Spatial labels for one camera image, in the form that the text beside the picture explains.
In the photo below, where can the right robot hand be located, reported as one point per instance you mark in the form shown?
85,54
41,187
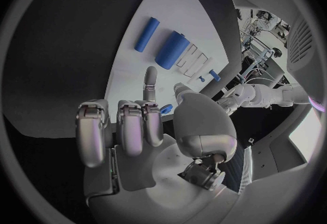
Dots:
143,177

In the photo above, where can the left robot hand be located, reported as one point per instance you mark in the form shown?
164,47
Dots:
227,105

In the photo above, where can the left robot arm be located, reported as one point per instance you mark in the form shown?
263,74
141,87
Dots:
265,94

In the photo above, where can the white task board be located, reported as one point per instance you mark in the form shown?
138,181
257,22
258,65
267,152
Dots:
168,11

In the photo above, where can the small blue peg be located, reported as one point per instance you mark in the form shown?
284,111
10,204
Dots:
201,79

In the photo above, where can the blue plug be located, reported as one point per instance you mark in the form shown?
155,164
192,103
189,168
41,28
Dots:
166,108

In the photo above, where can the thick blue cylinder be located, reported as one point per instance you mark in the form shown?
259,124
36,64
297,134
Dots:
172,50

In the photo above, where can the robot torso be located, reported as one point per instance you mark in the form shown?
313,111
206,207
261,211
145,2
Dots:
299,44

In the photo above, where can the long thin blue cylinder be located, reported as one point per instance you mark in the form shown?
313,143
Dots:
147,34

